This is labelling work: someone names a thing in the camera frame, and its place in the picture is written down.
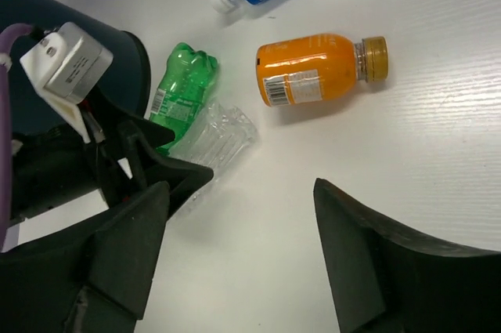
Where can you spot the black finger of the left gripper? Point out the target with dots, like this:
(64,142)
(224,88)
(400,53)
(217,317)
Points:
(149,167)

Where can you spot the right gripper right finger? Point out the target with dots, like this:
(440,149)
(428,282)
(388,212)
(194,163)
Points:
(387,277)

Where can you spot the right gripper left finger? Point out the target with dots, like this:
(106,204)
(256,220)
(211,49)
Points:
(93,276)

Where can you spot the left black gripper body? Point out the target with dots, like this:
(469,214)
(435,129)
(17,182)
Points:
(58,166)

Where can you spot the clear bottle white cap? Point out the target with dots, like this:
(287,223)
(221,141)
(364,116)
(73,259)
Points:
(219,139)

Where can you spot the small orange bottle barcode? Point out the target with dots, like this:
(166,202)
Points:
(318,68)

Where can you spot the dark bin with gold rim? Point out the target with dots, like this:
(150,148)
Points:
(24,23)

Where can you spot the green plastic bottle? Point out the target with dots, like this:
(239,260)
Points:
(183,91)

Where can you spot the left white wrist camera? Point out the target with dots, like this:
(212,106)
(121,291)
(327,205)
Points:
(63,68)

